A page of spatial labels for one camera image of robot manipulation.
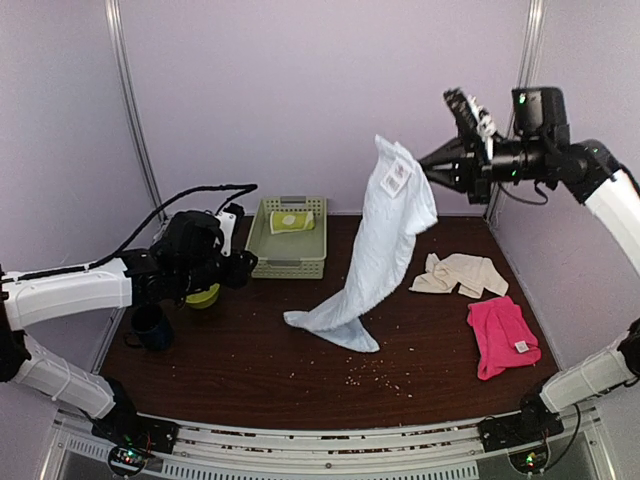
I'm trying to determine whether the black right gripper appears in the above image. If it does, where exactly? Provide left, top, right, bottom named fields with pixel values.
left=409, top=129, right=546, bottom=205

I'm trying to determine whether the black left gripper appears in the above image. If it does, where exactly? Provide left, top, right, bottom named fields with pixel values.
left=178, top=247, right=257, bottom=295

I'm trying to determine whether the pale green plastic basket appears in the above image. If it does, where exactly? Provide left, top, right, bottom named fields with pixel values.
left=246, top=196, right=328, bottom=280

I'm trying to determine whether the green patterned towel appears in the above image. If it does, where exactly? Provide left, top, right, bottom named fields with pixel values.
left=269, top=211, right=315, bottom=235

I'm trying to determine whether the light blue towel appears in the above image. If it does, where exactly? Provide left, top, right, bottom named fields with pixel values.
left=283, top=135, right=438, bottom=353

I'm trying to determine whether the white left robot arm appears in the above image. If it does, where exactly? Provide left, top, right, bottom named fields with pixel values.
left=1, top=203, right=257, bottom=444

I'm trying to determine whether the lime green bowl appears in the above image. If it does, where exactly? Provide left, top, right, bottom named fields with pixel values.
left=185, top=284, right=220, bottom=310

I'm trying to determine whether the cream white towel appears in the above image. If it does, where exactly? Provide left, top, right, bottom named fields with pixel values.
left=409, top=253, right=509, bottom=299

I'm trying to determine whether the dark blue mug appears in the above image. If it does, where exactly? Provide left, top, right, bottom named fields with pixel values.
left=124, top=304, right=174, bottom=352

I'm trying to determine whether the pink towel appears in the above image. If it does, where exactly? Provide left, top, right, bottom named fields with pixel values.
left=467, top=296, right=542, bottom=381

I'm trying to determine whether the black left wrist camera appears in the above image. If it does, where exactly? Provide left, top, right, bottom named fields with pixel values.
left=153, top=210, right=224, bottom=269

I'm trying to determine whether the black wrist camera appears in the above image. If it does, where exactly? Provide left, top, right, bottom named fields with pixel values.
left=511, top=87, right=570, bottom=145
left=153, top=210, right=224, bottom=269

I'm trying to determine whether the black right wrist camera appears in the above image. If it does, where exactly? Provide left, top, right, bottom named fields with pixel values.
left=511, top=87, right=570, bottom=145

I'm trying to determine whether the aluminium frame post left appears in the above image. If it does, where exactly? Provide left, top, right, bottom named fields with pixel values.
left=104, top=0, right=162, bottom=208

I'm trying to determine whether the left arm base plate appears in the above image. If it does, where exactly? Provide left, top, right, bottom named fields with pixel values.
left=91, top=416, right=179, bottom=454

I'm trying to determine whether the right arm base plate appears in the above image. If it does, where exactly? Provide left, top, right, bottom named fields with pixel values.
left=477, top=412, right=564, bottom=453

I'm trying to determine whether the aluminium front rail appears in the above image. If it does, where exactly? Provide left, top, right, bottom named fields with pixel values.
left=39, top=392, right=616, bottom=480

